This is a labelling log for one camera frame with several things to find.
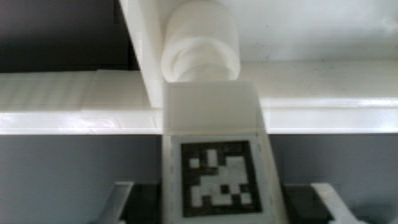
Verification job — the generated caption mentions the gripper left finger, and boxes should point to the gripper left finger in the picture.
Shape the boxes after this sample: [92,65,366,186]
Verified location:
[99,182,159,224]

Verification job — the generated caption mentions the white square tabletop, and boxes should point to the white square tabletop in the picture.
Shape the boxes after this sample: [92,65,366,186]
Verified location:
[119,0,398,108]

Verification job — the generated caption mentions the white U-shaped obstacle fence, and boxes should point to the white U-shaped obstacle fence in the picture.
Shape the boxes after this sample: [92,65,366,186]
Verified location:
[0,60,398,135]

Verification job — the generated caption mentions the white table leg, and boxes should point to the white table leg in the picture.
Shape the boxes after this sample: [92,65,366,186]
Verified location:
[161,81,287,224]

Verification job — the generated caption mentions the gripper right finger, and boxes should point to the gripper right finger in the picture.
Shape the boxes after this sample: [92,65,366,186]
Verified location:
[282,183,362,224]

